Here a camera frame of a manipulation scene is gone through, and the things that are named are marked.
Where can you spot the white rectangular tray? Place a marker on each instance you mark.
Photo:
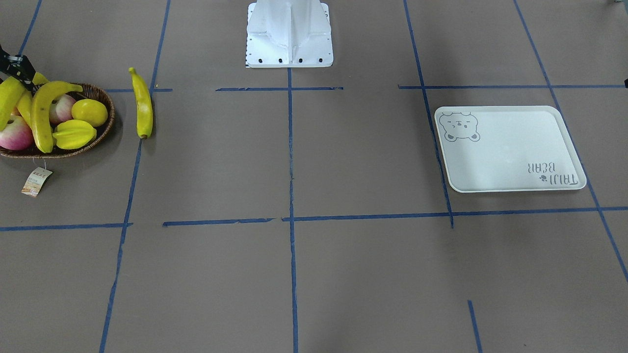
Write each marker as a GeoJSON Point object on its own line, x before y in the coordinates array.
{"type": "Point", "coordinates": [507, 149]}

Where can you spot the red pink apple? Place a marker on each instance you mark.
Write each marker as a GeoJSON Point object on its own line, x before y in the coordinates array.
{"type": "Point", "coordinates": [17, 135]}

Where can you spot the yellow star fruit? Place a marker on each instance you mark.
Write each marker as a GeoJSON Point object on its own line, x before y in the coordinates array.
{"type": "Point", "coordinates": [73, 134]}

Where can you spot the brown wicker basket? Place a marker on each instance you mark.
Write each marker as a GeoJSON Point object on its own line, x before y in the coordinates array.
{"type": "Point", "coordinates": [90, 91]}

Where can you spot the yellow lemon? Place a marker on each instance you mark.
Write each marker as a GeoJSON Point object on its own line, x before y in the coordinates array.
{"type": "Point", "coordinates": [90, 111]}

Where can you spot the yellow banana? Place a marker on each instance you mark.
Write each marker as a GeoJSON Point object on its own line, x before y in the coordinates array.
{"type": "Point", "coordinates": [10, 92]}
{"type": "Point", "coordinates": [144, 107]}
{"type": "Point", "coordinates": [24, 106]}
{"type": "Point", "coordinates": [51, 91]}

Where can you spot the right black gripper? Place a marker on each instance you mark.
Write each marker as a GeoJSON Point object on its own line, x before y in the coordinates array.
{"type": "Point", "coordinates": [14, 67]}

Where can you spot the paper price tag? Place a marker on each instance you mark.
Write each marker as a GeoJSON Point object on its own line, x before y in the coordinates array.
{"type": "Point", "coordinates": [35, 181]}

